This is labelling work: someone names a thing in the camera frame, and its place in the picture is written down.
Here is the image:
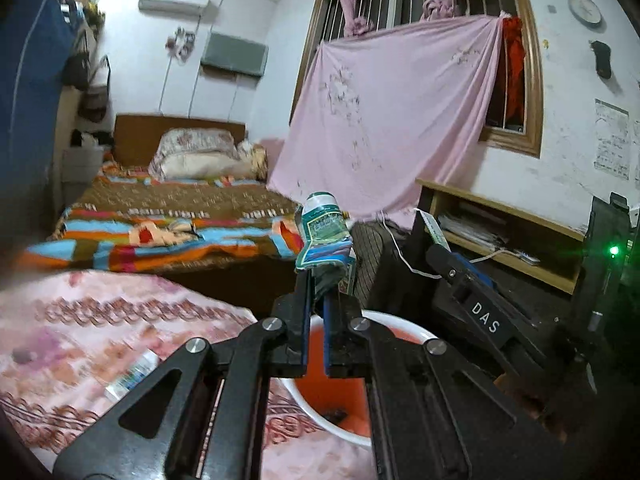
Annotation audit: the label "dark cloth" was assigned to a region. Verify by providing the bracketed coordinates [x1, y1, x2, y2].
[69, 128, 114, 150]

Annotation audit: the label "wooden headboard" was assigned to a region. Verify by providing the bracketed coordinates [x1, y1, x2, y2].
[112, 113, 249, 169]

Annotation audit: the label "blue wardrobe cover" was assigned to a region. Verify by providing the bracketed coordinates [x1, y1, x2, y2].
[0, 0, 77, 243]

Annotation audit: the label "white nightstand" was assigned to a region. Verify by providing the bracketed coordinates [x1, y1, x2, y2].
[59, 144, 107, 212]

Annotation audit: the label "red basin with white rim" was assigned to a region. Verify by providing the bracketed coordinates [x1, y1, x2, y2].
[276, 309, 445, 450]

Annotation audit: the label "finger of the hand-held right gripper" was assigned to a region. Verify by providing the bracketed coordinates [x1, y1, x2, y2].
[424, 245, 501, 288]

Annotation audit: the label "small white packet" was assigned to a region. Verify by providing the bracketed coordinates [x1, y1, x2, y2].
[103, 349, 161, 402]

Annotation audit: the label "brown colourful patterned quilt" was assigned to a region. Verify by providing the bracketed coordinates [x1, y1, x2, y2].
[26, 159, 307, 274]

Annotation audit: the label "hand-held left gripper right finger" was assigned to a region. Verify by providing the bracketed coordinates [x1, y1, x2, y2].
[322, 290, 567, 480]

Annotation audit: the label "stack of papers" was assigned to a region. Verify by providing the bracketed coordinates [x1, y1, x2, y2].
[439, 209, 512, 254]

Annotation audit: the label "round wall clock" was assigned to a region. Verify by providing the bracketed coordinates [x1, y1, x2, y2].
[567, 0, 604, 27]

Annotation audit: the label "red hanging cloth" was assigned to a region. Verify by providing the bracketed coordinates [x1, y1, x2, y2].
[501, 16, 527, 134]

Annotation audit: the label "small beige cushion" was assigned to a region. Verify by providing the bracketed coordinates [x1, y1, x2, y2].
[237, 140, 269, 182]

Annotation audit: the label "pink hanging sheet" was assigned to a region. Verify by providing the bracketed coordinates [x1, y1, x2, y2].
[267, 13, 504, 222]

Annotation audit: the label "floral pillow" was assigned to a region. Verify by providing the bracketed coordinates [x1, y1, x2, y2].
[148, 127, 242, 182]

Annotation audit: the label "wall calendar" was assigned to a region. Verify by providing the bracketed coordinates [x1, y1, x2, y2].
[593, 98, 631, 181]

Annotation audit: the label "white air conditioner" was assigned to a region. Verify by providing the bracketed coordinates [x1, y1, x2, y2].
[137, 0, 209, 16]

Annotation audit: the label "checked dark bag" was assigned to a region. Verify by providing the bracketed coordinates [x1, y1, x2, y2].
[349, 221, 417, 312]

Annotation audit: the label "wooden framed barred window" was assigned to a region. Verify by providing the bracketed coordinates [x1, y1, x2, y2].
[299, 0, 544, 159]

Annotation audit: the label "wooden shelf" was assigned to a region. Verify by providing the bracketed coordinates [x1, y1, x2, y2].
[414, 178, 589, 295]

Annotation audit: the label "black wall object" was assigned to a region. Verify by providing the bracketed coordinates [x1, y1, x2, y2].
[589, 39, 614, 80]

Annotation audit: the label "white green packet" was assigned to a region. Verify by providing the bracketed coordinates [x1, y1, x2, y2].
[418, 208, 449, 250]

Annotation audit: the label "pink floral blanket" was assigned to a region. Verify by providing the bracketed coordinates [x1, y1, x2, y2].
[0, 269, 375, 480]

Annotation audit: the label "grey wall board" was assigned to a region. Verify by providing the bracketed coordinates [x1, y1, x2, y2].
[199, 31, 270, 79]

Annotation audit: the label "white cable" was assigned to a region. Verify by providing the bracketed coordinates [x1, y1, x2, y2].
[379, 209, 507, 281]

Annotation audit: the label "wall hook ornament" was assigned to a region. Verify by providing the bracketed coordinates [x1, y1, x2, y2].
[164, 27, 196, 64]

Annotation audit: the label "hanging bags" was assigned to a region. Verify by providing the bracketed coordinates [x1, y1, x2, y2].
[62, 24, 112, 122]

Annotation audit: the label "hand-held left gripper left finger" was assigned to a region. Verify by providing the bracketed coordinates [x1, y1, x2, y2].
[52, 270, 313, 480]

